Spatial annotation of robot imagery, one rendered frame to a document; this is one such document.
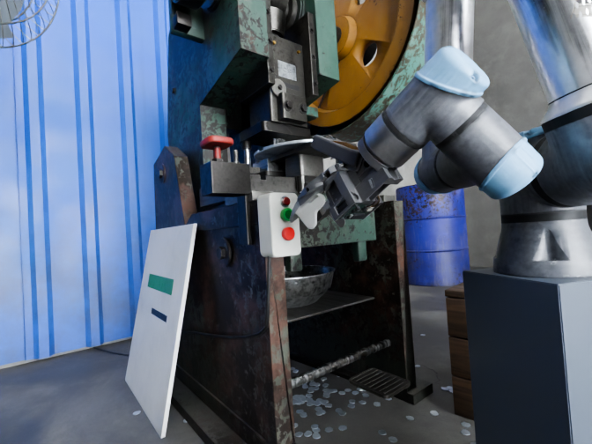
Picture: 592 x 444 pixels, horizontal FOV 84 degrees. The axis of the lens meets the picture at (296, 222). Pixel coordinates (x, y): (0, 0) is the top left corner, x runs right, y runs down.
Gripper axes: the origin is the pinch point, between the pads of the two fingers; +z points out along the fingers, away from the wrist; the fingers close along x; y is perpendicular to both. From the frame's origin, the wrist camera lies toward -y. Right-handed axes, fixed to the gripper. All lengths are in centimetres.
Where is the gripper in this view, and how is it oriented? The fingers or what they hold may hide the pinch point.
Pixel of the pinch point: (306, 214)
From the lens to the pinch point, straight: 63.3
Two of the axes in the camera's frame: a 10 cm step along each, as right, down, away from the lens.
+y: 3.6, 8.4, -4.2
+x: 7.9, -0.3, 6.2
